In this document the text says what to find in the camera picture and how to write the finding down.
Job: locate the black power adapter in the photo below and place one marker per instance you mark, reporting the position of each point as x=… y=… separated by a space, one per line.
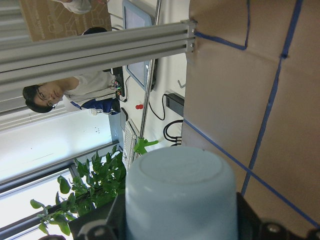
x=175 y=102

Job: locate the green handled reach grabber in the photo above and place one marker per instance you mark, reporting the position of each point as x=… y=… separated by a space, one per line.
x=140 y=147

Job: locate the cardboard box left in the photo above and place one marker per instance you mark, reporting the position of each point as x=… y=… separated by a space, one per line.
x=47 y=19

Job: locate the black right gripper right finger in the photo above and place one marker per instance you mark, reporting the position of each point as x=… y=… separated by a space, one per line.
x=251 y=227

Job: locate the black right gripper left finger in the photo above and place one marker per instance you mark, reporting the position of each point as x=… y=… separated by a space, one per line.
x=107 y=222

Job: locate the green potted plant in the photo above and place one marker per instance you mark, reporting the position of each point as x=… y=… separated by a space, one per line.
x=99 y=181

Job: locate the light blue cup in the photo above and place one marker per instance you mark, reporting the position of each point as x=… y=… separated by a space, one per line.
x=180 y=193

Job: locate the person with glasses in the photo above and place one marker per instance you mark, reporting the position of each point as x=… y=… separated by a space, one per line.
x=95 y=90

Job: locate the aluminium frame post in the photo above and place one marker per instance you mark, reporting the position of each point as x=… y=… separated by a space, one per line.
x=50 y=60

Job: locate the blue teach pendant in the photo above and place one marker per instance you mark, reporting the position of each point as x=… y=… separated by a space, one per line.
x=138 y=17

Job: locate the white keyboard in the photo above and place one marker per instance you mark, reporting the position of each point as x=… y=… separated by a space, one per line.
x=131 y=134

